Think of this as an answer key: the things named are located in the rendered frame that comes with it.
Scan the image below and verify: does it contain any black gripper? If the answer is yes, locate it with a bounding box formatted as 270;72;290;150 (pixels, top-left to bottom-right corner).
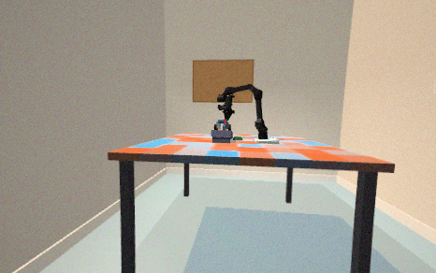
220;102;235;120

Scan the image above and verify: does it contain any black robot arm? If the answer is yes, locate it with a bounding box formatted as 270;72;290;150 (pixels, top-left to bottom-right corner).
217;84;268;139

